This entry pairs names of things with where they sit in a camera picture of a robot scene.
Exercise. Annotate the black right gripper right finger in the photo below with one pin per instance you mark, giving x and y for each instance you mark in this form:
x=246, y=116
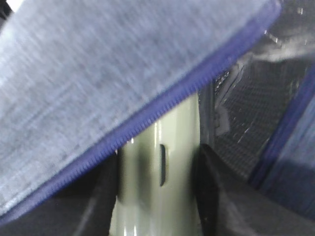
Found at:
x=227, y=206

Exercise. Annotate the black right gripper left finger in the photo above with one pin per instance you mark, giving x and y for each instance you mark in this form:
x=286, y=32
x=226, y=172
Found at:
x=83, y=208

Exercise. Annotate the glass container with green lid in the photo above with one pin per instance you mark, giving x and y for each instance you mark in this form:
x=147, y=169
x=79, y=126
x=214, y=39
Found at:
x=155, y=196

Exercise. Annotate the navy blue fabric lunch bag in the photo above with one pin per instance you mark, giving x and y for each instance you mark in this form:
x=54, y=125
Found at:
x=79, y=78

